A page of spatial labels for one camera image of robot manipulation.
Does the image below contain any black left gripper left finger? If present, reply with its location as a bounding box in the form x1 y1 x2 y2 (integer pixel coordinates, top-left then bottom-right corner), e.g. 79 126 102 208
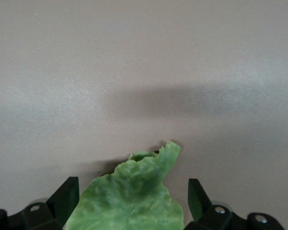
0 176 80 230

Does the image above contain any green lettuce leaf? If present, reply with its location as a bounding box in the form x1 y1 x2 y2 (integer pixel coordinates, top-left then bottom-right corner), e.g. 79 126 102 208
63 140 184 230

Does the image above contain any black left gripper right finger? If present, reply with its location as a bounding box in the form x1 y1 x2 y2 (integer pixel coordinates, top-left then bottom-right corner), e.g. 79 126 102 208
184 178 285 230

